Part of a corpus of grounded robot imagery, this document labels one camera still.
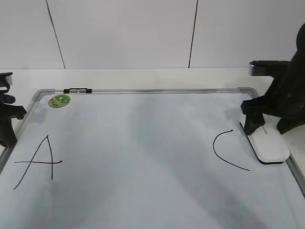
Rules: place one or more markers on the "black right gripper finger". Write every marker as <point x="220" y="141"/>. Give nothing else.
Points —
<point x="286" y="124"/>
<point x="252" y="121"/>

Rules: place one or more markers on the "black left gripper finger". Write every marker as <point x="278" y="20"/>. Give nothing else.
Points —
<point x="7" y="135"/>

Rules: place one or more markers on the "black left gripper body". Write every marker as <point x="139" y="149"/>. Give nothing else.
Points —
<point x="8" y="111"/>

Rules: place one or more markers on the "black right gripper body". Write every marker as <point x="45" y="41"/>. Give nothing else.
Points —
<point x="285" y="97"/>

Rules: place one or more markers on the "white rectangular board eraser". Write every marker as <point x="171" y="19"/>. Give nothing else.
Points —
<point x="268" y="144"/>

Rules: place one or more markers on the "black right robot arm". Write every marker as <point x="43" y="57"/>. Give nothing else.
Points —
<point x="300" y="40"/>

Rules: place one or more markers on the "round green sticker magnet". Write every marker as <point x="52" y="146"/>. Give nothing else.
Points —
<point x="59" y="101"/>

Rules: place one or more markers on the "black silver marker pen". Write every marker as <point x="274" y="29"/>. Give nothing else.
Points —
<point x="77" y="91"/>

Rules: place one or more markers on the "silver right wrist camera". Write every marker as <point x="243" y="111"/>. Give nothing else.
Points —
<point x="267" y="68"/>

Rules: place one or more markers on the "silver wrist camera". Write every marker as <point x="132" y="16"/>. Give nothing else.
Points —
<point x="6" y="80"/>
<point x="267" y="68"/>

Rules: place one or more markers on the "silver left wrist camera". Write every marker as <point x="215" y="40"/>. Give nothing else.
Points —
<point x="6" y="80"/>

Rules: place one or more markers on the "white board with aluminium frame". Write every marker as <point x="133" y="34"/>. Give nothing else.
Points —
<point x="135" y="159"/>

